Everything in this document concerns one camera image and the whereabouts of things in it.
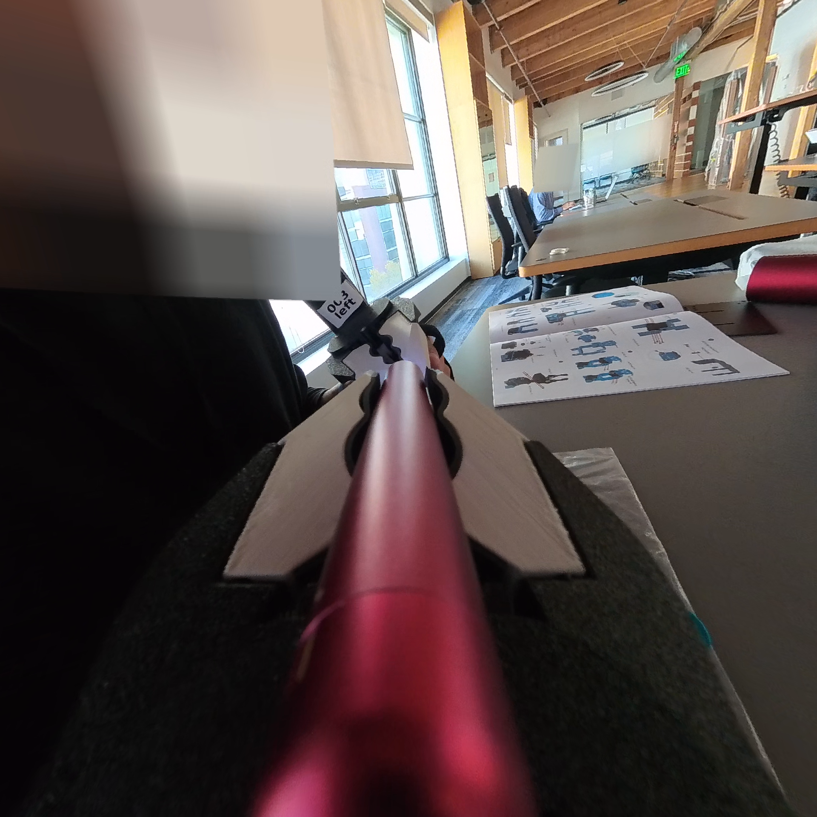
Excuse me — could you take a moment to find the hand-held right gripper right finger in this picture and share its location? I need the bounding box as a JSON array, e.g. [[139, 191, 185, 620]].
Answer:
[[423, 367, 586, 577]]

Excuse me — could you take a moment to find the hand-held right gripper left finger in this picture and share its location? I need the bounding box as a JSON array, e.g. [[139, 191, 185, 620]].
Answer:
[[223, 371, 384, 580]]

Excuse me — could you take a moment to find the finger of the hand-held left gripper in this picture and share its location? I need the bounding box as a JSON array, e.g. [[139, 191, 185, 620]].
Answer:
[[349, 346, 391, 385], [382, 317, 428, 371]]

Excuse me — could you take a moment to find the long red metal tube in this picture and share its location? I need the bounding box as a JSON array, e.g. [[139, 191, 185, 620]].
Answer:
[[252, 360, 534, 817]]

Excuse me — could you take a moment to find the dark grey desk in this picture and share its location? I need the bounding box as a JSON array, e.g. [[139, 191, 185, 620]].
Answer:
[[450, 274, 817, 817]]

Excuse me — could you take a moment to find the wooden standing desk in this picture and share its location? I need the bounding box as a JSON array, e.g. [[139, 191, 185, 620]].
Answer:
[[715, 86, 817, 192]]

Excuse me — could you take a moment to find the clear plastic bag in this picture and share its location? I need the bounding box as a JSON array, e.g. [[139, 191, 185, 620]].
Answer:
[[552, 447, 792, 817]]

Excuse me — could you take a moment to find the large window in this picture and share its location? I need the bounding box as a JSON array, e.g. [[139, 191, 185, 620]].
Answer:
[[271, 13, 451, 377]]

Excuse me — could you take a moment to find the black office chair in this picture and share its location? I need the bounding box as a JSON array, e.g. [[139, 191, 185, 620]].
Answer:
[[501, 185, 542, 283], [486, 191, 519, 278]]

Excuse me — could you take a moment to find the open instruction booklet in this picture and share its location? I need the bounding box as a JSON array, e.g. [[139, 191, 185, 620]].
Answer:
[[488, 285, 791, 407]]

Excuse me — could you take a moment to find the person's dark clothing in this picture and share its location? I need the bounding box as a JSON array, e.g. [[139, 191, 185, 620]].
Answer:
[[0, 287, 340, 817]]

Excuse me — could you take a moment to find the beige roller blind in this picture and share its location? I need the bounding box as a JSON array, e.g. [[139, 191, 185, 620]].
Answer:
[[321, 0, 414, 171]]

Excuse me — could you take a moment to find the long wooden table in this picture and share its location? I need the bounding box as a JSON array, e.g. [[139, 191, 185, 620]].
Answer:
[[518, 172, 817, 301]]

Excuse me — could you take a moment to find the short red metal tube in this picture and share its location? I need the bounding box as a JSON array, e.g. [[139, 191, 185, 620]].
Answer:
[[746, 255, 817, 304]]

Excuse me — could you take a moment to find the white foam wrap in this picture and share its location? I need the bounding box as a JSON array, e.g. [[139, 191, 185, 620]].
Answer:
[[735, 237, 817, 288]]

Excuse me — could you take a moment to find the black desk cable cover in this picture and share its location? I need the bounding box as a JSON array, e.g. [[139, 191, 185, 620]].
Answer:
[[683, 300, 778, 337]]

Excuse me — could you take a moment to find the small silver duct end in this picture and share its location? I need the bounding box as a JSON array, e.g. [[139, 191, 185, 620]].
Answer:
[[652, 27, 703, 84]]

